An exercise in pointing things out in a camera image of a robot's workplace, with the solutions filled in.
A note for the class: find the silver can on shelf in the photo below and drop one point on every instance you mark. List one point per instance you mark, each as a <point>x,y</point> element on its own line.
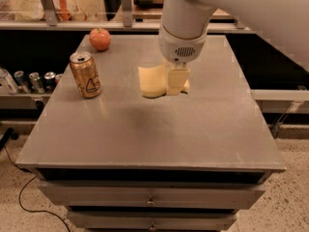
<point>8,82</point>

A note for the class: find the orange soda can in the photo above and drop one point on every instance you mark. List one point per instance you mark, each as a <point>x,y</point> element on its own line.
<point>85,73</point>

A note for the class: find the yellow sponge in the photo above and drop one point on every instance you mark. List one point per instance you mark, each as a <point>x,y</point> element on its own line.
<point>153,82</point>

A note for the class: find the right metal bracket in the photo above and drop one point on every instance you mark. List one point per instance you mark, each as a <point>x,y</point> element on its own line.
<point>239,25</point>

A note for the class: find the white orange plastic bag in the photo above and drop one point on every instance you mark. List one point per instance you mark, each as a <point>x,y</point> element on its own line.
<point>35,10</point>

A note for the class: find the green grey can on shelf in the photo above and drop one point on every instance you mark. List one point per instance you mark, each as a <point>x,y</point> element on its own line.
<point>36,82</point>

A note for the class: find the upper drawer with knob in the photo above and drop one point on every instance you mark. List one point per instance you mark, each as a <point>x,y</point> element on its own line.
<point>93,195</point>

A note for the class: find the left metal bracket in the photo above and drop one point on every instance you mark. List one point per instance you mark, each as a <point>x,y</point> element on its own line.
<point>51,17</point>

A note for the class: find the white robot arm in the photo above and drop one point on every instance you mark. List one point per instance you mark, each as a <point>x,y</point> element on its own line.
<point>283,23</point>

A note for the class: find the metal bracket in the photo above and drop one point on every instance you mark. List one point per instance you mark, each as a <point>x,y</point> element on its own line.
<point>127,12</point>
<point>51,17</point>
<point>239,25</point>

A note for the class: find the red apple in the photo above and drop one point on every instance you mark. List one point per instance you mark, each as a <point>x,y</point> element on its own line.
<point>100,39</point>

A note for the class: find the lower drawer with knob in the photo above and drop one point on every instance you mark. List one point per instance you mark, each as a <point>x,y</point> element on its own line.
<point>151,221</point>

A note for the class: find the blue grey can on shelf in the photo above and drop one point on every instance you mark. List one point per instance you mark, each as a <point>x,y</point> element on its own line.
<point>22,81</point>

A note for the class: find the middle metal bracket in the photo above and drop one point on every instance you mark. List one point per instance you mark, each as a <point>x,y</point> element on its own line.
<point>127,12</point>

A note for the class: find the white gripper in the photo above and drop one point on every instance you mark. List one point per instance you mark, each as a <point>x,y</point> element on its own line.
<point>179,48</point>

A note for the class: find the dark red can on shelf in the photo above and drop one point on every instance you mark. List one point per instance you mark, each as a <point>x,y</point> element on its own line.
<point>49,80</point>

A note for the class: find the drawer with knob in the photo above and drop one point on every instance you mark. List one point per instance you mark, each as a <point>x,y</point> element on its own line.
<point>93,195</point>
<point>151,221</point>

